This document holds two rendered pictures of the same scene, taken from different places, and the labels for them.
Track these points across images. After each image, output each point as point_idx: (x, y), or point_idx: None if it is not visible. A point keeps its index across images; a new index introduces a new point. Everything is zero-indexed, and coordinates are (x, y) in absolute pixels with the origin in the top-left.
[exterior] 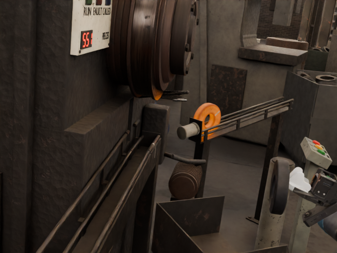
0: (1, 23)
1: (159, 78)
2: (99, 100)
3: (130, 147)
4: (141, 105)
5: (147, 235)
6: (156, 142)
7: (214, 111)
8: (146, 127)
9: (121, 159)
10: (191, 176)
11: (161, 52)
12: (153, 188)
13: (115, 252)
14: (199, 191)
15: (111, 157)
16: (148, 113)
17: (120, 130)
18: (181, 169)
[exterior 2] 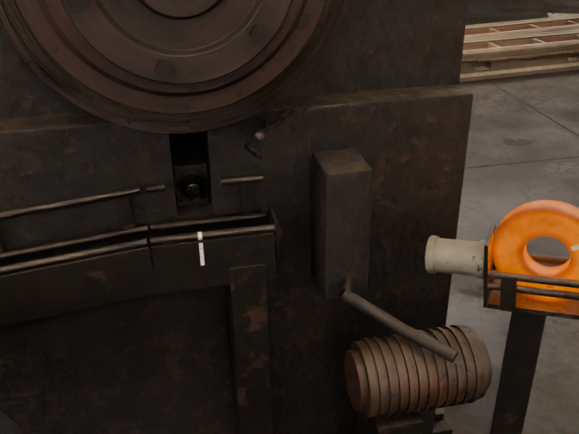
0: None
1: (71, 75)
2: (47, 101)
3: (227, 226)
4: (301, 145)
5: (239, 420)
6: (230, 237)
7: (570, 236)
8: (313, 202)
9: (146, 237)
10: (366, 368)
11: (43, 12)
12: (233, 332)
13: (190, 407)
14: (500, 430)
15: (18, 213)
16: (313, 170)
17: (107, 174)
18: (375, 339)
